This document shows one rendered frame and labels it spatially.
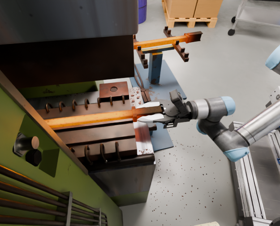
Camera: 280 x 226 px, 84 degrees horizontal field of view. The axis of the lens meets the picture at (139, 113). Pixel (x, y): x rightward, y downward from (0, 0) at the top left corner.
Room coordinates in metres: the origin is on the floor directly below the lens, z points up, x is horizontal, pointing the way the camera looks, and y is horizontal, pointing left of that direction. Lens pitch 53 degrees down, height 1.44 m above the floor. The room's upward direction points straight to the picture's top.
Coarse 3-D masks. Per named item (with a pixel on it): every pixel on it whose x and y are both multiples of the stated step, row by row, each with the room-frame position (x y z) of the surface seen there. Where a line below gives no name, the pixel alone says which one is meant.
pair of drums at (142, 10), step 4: (140, 0) 3.29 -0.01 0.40; (144, 0) 3.37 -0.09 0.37; (140, 4) 3.29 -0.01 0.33; (144, 4) 3.37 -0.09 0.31; (140, 8) 3.28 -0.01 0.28; (144, 8) 3.37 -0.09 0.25; (140, 12) 3.29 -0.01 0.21; (144, 12) 3.37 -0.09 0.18; (140, 16) 3.29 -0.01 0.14; (144, 16) 3.38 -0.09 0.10; (140, 20) 3.29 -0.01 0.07; (144, 20) 3.38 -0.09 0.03
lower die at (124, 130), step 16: (64, 112) 0.34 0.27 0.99; (80, 112) 0.34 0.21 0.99; (96, 112) 0.33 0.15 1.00; (64, 128) 0.27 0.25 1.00; (80, 128) 0.27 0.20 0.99; (96, 128) 0.27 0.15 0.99; (112, 128) 0.27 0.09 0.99; (128, 128) 0.27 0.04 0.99; (80, 144) 0.22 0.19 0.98; (96, 144) 0.22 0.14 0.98; (112, 144) 0.22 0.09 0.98; (128, 144) 0.22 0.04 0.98; (80, 160) 0.18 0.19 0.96; (96, 160) 0.18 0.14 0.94
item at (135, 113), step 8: (112, 112) 0.33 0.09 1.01; (120, 112) 0.33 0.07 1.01; (128, 112) 0.33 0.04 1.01; (136, 112) 0.32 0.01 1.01; (144, 112) 0.32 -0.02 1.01; (152, 112) 0.32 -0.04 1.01; (160, 112) 0.33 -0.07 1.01; (48, 120) 0.29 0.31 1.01; (56, 120) 0.29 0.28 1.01; (64, 120) 0.29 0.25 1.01; (72, 120) 0.29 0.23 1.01; (80, 120) 0.29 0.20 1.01; (88, 120) 0.29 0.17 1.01; (96, 120) 0.29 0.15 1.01; (104, 120) 0.30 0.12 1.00; (112, 120) 0.30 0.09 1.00; (136, 120) 0.31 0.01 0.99
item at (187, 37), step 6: (180, 36) 0.84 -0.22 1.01; (186, 36) 0.84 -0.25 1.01; (192, 36) 0.85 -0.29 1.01; (198, 36) 0.86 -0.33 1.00; (138, 42) 0.78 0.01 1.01; (144, 42) 0.78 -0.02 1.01; (150, 42) 0.78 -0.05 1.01; (156, 42) 0.79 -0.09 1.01; (162, 42) 0.79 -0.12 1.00; (168, 42) 0.80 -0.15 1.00; (174, 42) 0.81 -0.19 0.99; (180, 42) 0.82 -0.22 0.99; (186, 42) 0.82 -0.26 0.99
